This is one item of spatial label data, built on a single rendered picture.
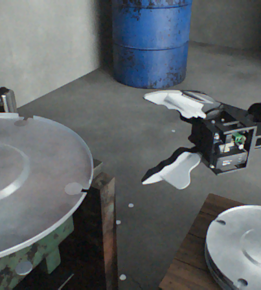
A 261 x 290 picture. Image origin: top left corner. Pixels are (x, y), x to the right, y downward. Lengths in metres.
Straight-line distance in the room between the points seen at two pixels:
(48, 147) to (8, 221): 0.14
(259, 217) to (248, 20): 2.86
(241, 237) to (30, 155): 0.60
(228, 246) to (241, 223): 0.09
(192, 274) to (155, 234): 0.58
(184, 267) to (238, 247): 0.14
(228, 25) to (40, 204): 3.44
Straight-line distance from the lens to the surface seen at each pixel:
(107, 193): 0.70
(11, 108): 0.67
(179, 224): 1.49
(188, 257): 0.92
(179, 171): 0.54
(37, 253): 0.70
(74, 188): 0.43
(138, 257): 1.37
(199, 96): 0.51
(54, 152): 0.49
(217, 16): 3.77
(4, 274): 0.66
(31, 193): 0.43
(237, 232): 0.94
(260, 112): 0.57
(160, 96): 0.47
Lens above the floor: 1.04
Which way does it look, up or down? 33 degrees down
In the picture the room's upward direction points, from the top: straight up
